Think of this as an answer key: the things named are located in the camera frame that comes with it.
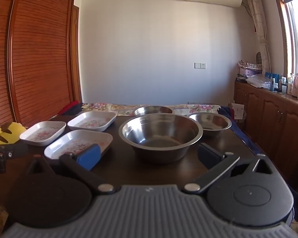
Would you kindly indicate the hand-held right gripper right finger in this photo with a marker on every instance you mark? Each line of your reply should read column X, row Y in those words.
column 208, row 157

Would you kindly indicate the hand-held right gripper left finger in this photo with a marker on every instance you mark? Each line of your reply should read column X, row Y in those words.
column 89, row 157

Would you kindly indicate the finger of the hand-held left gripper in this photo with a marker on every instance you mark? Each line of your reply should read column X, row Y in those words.
column 16, row 151

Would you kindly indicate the white floral rectangular plate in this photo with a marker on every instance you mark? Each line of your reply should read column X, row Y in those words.
column 69, row 145
column 92, row 122
column 42, row 133

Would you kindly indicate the small steel bowl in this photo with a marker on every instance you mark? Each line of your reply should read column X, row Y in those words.
column 152, row 110
column 211, row 124

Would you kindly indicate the large steel bowl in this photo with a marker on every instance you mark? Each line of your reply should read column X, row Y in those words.
column 161, row 136

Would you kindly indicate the yellow plush toy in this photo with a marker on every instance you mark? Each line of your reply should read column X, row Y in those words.
column 8, row 132

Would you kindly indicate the dark blue quilt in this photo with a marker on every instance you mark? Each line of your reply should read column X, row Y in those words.
column 241, row 131

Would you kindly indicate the white paper bag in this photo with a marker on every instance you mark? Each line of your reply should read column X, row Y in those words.
column 237, row 112

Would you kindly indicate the red cloth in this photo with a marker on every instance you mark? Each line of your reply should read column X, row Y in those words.
column 69, row 106

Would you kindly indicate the wooden cabinet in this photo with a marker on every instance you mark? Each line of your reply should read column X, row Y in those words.
column 268, row 114

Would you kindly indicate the clear plastic bags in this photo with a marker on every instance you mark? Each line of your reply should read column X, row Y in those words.
column 259, row 81

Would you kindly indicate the pink box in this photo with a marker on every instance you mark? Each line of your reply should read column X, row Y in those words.
column 249, row 72

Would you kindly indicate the stack of boxes and cloth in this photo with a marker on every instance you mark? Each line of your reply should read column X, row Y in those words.
column 249, row 64

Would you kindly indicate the blue boxes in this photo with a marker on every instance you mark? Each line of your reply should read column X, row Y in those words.
column 272, row 75

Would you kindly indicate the white bottle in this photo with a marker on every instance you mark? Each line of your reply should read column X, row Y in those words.
column 290, row 84

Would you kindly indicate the woven hand fan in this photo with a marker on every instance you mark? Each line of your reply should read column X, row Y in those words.
column 258, row 58

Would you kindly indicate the patterned beige curtain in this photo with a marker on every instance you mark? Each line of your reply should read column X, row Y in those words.
column 259, row 29

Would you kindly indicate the white wall socket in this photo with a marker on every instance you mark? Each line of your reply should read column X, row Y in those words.
column 203, row 65

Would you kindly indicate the white wall switch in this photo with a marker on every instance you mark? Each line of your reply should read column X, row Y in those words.
column 197, row 65

